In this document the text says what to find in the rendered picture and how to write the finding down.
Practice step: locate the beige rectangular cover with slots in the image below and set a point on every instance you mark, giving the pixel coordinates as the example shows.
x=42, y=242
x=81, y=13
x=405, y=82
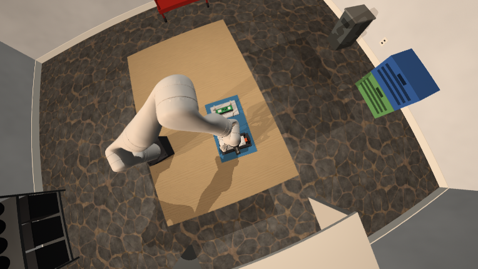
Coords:
x=241, y=144

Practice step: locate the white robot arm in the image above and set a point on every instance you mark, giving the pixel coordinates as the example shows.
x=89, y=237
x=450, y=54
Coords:
x=172, y=104

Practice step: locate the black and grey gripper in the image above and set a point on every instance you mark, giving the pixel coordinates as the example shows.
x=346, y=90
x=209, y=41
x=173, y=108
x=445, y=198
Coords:
x=236, y=148

